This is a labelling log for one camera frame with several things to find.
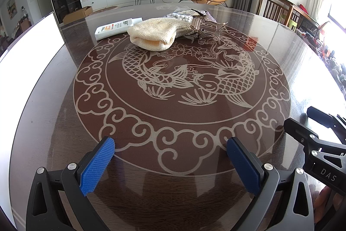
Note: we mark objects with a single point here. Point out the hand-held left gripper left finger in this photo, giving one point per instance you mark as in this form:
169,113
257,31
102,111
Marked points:
97,166

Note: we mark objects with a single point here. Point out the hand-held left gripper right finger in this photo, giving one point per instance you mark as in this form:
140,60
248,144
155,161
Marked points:
242,166

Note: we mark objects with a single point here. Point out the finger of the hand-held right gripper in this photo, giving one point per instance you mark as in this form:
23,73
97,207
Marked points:
319,113
300,129

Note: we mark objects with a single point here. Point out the person's right hand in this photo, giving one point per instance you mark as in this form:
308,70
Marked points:
325,201

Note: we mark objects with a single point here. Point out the cluttered wooden side table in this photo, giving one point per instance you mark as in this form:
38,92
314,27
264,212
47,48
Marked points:
321,38

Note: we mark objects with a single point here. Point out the clear hair claw clip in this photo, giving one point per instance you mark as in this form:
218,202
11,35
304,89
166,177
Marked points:
220,29

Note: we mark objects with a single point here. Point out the brown glitter hair clip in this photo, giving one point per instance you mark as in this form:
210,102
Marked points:
201,34

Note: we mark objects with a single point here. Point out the white sunscreen bottle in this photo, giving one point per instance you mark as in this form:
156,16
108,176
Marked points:
116,28

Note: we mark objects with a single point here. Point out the cream knitted hat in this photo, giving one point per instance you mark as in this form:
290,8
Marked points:
154,33

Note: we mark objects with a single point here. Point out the silver glitter star clip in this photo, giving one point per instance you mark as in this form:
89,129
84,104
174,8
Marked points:
208,17

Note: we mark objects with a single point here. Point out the brown cardboard box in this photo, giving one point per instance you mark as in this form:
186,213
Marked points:
77,15

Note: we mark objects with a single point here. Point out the cotton swab packet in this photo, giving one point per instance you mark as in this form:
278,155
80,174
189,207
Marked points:
181,15

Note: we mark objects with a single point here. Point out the framed wall painting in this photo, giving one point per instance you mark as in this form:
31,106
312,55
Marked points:
11,7

